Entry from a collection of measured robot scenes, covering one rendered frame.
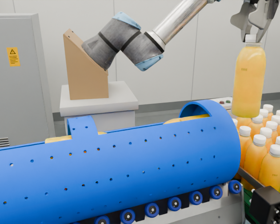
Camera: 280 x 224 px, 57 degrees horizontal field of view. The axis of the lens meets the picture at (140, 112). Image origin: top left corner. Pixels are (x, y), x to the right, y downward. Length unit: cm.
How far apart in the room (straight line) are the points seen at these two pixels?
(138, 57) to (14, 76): 140
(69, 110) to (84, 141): 42
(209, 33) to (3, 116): 284
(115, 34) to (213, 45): 300
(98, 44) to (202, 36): 291
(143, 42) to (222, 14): 298
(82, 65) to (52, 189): 59
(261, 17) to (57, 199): 63
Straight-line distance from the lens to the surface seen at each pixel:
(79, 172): 64
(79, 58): 108
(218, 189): 91
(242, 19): 73
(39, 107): 235
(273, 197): 89
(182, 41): 378
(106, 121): 111
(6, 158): 66
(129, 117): 112
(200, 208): 90
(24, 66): 226
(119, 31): 110
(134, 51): 109
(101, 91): 112
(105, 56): 111
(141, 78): 369
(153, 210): 81
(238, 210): 100
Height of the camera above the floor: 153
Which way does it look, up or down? 23 degrees down
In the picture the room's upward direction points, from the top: straight up
